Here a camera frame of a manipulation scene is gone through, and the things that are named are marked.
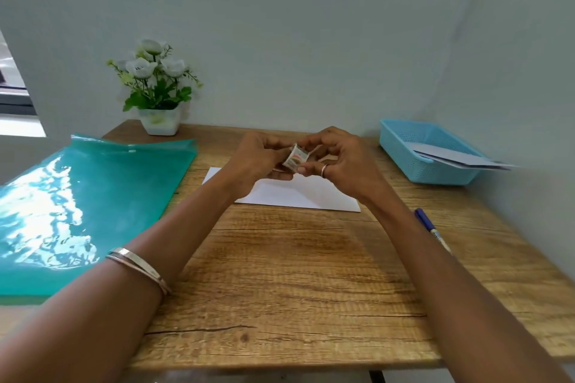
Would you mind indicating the person's right middle finger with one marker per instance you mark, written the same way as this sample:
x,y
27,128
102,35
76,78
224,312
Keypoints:
x,y
314,166

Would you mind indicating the light blue plastic basket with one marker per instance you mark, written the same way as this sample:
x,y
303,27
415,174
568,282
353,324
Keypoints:
x,y
426,151

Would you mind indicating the person's right thumb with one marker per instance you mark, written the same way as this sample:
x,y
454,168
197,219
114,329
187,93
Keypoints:
x,y
314,141

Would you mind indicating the teal plastic document folder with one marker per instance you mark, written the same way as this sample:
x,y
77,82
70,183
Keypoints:
x,y
85,212

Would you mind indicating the person's right forearm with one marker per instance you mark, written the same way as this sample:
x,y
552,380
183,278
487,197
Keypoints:
x,y
449,293

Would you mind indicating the blue and white pen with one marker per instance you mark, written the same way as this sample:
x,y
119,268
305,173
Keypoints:
x,y
432,228

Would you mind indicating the person's right hand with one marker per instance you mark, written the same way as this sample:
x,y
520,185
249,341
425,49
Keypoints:
x,y
352,167

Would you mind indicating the white square flower pot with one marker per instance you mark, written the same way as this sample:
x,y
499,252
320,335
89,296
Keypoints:
x,y
160,120

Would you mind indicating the person's left hand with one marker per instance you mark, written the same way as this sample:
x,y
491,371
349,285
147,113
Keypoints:
x,y
251,160

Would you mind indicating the white artificial flowers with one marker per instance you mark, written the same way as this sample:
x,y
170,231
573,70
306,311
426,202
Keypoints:
x,y
152,77

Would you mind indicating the white envelope in basket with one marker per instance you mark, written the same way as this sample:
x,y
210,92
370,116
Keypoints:
x,y
458,157

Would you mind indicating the person's left thumb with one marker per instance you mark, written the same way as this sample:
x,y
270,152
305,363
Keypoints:
x,y
276,143

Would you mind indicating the person's left forearm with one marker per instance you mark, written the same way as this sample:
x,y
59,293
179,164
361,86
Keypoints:
x,y
121,288

